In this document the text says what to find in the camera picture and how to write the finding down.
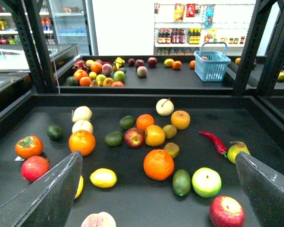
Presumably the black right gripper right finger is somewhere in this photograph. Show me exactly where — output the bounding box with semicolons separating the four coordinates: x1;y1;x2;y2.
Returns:
235;152;284;227

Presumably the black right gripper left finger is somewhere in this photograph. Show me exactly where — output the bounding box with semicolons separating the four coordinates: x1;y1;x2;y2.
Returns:
0;151;83;227

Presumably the yellow lemon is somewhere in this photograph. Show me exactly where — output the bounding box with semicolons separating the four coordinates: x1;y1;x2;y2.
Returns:
89;168;117;188
74;176;84;199

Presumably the blue basket far shelf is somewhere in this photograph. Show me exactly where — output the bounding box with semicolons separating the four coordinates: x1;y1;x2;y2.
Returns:
194;42;231;82

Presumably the green apple far shelf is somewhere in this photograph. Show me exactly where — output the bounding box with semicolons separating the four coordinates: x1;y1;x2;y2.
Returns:
113;70;126;82

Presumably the orange far shelf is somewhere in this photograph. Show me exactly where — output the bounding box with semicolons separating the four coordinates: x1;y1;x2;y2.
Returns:
172;61;182;70

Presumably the peach far shelf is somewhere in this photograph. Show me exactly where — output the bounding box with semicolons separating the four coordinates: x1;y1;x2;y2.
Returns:
137;66;148;78

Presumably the yellow lemon far shelf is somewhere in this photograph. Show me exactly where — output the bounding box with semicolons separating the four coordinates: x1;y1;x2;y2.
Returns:
164;58;174;68

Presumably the red pomegranate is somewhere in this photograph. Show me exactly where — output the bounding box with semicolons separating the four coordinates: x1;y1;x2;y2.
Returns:
21;156;50;182

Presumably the red apple front right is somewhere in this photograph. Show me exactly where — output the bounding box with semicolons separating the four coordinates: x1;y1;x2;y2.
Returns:
209;196;245;227

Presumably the yellow green pear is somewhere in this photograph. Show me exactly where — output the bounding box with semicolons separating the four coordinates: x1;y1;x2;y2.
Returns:
227;141;250;164

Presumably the persimmon with green calyx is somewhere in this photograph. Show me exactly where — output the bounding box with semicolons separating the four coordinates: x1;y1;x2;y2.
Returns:
15;135;44;159

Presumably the peach front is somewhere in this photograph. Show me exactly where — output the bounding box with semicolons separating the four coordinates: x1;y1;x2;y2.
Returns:
81;212;116;227

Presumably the green apple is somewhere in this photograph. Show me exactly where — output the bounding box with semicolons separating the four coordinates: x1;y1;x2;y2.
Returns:
192;167;222;198

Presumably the red chili pepper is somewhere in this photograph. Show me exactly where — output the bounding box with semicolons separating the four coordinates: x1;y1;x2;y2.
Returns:
199;131;227;157

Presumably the dark green avocado left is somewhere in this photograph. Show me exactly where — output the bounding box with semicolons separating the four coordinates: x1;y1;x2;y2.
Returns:
46;124;63;140

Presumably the large orange left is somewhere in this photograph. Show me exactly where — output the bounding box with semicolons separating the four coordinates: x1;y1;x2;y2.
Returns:
69;130;96;157

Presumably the large orange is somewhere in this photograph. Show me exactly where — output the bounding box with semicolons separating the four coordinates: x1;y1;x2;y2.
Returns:
69;130;96;157
143;149;175;181

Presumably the white pear lower left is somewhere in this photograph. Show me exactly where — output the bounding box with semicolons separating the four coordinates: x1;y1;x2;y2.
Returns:
72;120;93;134

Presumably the green lime front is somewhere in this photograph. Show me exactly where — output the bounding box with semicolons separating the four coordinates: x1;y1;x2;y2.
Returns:
172;169;191;196

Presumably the dark green lime middle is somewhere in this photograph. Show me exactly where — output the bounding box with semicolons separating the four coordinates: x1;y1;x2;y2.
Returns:
105;131;124;147

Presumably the dark green lime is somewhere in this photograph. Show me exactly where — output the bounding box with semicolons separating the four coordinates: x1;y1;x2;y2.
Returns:
119;115;136;130
105;131;124;147

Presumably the white pear upper left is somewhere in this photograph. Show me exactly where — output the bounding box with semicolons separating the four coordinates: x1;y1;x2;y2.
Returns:
71;106;92;123

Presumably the kiwi lower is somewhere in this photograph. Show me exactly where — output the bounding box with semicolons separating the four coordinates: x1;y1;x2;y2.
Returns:
163;142;180;158

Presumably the kiwi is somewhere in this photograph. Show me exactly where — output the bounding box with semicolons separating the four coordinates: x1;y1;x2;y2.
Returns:
163;142;180;158
162;124;177;139

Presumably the red yellow apple centre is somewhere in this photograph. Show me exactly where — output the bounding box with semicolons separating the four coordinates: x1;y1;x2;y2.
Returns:
124;127;145;148

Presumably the dark green lime back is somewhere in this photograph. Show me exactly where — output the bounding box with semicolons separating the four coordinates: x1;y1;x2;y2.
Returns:
119;115;136;130

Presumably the large orange front centre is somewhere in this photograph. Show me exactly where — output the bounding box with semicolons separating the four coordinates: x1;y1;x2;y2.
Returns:
143;149;175;181

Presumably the yellow orange apple back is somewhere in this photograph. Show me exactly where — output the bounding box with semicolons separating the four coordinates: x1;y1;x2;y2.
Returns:
171;110;191;130

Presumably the kiwi upper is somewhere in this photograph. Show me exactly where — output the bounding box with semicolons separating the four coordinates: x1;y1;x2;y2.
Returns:
162;124;177;139

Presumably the yellow orange fruit centre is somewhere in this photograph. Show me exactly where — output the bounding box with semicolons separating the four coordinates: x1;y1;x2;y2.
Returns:
145;125;165;147

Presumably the small orange mandarin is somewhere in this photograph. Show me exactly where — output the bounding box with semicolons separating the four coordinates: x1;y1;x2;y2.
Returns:
136;114;154;131

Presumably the white pear with stem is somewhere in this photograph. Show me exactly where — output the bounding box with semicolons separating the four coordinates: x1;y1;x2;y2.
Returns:
156;98;174;116

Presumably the dark red apple far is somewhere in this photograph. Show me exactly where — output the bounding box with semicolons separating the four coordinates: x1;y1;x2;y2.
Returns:
147;57;158;69

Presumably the black shelf frame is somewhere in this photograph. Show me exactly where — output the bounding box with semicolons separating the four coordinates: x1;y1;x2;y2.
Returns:
0;0;284;152

